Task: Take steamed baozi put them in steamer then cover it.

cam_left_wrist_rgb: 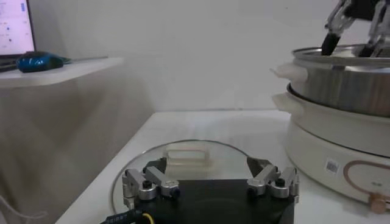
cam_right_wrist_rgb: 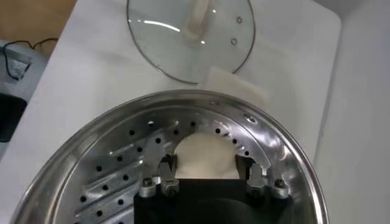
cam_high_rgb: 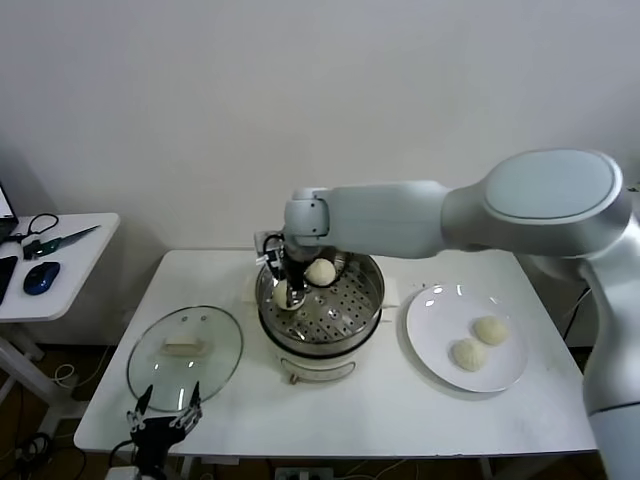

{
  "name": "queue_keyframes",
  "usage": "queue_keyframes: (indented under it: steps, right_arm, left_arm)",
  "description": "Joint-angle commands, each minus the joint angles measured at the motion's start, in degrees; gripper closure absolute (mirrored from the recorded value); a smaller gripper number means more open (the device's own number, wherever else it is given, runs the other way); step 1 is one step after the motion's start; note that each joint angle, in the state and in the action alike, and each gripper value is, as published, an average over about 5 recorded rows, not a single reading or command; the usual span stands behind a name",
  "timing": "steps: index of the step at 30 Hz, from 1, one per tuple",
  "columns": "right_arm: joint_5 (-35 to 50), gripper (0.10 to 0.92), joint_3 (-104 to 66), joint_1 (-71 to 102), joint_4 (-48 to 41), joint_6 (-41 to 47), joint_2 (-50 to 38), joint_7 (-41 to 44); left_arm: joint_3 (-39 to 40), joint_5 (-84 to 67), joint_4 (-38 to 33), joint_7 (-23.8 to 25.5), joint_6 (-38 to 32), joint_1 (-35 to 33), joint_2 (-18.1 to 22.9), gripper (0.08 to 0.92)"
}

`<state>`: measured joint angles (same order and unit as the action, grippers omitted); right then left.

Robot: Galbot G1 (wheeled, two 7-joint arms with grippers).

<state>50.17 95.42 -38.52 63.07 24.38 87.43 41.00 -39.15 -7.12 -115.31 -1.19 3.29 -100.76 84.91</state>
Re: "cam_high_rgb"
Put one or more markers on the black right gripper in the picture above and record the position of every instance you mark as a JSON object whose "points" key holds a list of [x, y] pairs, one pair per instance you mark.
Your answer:
{"points": [[296, 267]]}

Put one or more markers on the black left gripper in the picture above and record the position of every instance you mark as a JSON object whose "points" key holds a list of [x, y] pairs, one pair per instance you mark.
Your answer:
{"points": [[155, 432]]}

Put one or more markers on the white steamed baozi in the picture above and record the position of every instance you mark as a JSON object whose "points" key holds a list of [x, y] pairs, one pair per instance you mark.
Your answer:
{"points": [[491, 330], [322, 274], [281, 297], [469, 355]]}

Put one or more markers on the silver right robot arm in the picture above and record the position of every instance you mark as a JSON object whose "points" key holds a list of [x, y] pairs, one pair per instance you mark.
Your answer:
{"points": [[390, 220]]}

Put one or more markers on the stainless steel steamer basket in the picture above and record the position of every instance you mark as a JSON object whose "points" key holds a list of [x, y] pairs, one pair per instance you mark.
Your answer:
{"points": [[360, 300]]}

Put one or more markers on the white electric cooking pot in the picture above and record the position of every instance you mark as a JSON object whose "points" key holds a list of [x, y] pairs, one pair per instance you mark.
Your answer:
{"points": [[315, 370]]}

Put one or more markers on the white round plate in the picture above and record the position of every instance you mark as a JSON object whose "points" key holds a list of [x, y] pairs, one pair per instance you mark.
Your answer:
{"points": [[430, 350]]}

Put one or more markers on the white power strip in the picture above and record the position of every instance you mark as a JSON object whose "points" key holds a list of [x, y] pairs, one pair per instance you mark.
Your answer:
{"points": [[305, 475]]}

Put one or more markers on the small white side table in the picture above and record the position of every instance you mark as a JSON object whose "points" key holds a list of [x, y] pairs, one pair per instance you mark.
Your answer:
{"points": [[90, 280]]}

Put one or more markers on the blue computer mouse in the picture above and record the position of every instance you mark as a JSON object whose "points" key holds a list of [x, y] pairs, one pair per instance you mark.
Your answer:
{"points": [[42, 278]]}

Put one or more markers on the green and black blade tool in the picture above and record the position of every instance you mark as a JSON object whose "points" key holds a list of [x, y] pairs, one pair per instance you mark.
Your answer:
{"points": [[55, 244]]}

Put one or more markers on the black phone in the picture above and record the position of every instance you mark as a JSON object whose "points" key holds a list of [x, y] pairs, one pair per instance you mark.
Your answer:
{"points": [[6, 280]]}

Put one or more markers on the black laptop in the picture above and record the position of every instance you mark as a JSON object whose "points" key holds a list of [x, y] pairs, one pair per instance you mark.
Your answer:
{"points": [[4, 205]]}

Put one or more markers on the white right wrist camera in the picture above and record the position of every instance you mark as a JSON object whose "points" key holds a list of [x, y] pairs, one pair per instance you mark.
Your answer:
{"points": [[264, 255]]}

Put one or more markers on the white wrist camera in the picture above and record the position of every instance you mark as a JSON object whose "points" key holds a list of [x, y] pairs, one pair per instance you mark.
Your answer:
{"points": [[264, 255], [122, 474]]}

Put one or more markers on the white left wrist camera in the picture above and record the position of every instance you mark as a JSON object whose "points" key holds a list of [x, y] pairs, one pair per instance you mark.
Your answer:
{"points": [[122, 474]]}

